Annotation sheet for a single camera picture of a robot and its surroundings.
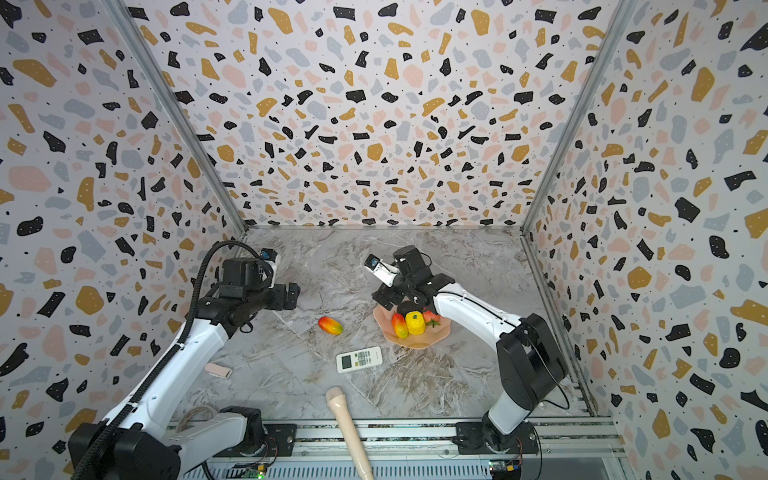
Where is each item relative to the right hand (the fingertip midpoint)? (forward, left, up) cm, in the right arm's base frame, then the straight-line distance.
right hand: (378, 273), depth 85 cm
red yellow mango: (-9, +15, -15) cm, 23 cm away
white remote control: (-19, +6, -16) cm, 25 cm away
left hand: (-5, +26, +3) cm, 26 cm away
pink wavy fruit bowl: (-6, -1, -16) cm, 17 cm away
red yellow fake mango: (-9, -6, -14) cm, 18 cm away
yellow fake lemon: (-9, -11, -12) cm, 19 cm away
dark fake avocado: (-3, -9, -13) cm, 16 cm away
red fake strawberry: (-7, -16, -13) cm, 22 cm away
